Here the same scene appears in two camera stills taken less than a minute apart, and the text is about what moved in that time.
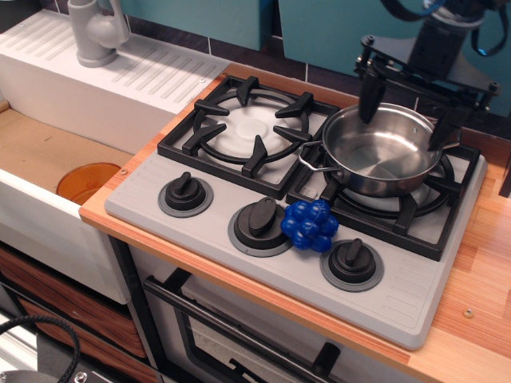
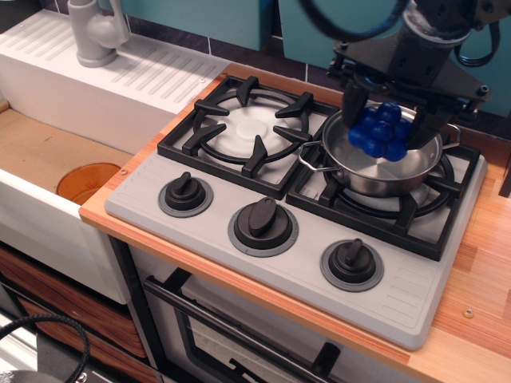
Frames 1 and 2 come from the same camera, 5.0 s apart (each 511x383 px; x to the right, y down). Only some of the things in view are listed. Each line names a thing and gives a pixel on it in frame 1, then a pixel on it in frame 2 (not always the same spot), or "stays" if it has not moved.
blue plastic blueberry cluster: (310, 224) → (383, 132)
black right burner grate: (418, 223) stays
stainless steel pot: (387, 156) stays
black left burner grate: (251, 133) stays
